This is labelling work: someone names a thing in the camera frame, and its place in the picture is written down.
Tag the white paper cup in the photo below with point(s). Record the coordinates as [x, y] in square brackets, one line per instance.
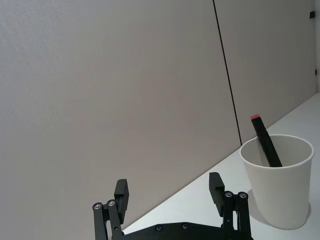
[280, 190]

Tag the black stick with red tip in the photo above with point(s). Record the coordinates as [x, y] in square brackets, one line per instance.
[265, 142]

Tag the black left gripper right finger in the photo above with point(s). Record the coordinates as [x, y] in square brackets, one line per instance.
[225, 205]

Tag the small black wall clip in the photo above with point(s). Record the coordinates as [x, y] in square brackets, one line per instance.
[311, 14]

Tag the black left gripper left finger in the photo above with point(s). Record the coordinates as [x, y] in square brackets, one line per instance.
[119, 205]

